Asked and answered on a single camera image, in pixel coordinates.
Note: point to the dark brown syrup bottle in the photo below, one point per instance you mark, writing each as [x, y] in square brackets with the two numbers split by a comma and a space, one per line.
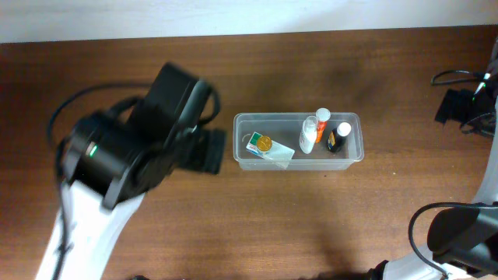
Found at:
[338, 136]

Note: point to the white spray bottle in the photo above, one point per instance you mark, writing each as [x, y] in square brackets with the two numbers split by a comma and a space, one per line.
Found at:
[308, 134]

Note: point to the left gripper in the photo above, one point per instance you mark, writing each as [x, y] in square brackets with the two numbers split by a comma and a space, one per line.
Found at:
[201, 156]

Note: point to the gold-lid balm jar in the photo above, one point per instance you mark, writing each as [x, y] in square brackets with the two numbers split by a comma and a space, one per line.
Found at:
[264, 144]

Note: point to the orange tube white cap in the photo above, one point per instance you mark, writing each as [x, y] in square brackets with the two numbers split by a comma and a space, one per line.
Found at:
[322, 115]

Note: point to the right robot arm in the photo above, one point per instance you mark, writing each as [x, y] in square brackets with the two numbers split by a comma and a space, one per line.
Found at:
[445, 168]

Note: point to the white Panadol box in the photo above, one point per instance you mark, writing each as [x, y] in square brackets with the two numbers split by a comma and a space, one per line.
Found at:
[279, 154]

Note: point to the clear plastic container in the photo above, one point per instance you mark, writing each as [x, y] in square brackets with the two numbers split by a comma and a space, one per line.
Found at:
[285, 129]

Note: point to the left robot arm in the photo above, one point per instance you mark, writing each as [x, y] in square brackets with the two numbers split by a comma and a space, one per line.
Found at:
[112, 158]

